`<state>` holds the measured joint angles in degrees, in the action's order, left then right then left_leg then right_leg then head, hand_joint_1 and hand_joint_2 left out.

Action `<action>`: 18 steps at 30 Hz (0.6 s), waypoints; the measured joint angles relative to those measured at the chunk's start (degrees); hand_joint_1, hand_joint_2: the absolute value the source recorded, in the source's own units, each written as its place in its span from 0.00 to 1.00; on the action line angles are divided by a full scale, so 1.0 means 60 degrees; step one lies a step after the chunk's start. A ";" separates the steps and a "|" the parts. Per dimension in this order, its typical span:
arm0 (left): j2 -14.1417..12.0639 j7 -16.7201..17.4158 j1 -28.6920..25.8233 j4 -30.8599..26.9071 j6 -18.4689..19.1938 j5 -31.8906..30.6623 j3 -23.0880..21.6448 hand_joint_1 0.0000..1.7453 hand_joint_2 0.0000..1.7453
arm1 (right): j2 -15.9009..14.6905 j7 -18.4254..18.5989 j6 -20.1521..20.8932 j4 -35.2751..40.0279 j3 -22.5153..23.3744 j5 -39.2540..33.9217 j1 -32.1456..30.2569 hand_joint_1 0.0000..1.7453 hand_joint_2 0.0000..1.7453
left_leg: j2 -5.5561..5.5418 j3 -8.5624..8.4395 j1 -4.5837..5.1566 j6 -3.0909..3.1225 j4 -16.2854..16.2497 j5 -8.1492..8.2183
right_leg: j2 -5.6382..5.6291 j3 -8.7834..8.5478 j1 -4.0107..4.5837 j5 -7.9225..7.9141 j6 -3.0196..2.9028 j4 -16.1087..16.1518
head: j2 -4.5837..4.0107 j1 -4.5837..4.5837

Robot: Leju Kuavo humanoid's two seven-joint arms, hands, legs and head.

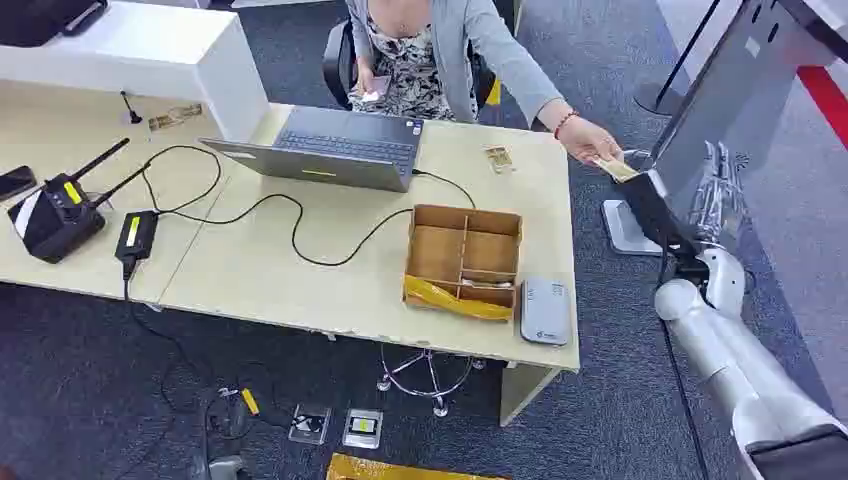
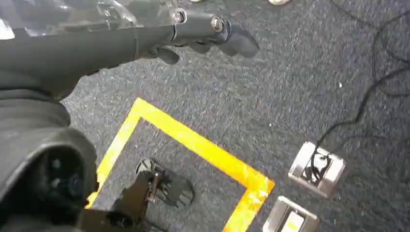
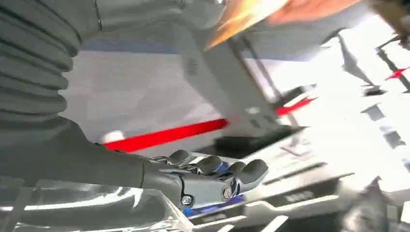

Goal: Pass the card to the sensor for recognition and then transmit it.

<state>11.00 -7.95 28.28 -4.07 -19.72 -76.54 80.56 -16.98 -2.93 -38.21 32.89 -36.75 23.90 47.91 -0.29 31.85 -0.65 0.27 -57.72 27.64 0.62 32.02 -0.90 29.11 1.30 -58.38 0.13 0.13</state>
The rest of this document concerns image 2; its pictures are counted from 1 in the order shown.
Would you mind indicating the black robot leg and foot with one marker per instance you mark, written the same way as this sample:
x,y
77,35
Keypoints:
x,y
134,198

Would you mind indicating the ribbed grey left arm sleeve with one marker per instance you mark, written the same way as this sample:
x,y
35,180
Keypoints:
x,y
25,109

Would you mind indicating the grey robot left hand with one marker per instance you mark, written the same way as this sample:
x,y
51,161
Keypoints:
x,y
96,51

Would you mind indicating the yellow floor tape outline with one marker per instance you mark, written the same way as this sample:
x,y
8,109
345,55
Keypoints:
x,y
192,144

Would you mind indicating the steel floor socket with plug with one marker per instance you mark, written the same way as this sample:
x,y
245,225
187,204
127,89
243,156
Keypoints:
x,y
334,171

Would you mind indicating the steel floor socket with label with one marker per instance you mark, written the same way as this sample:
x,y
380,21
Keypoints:
x,y
290,221

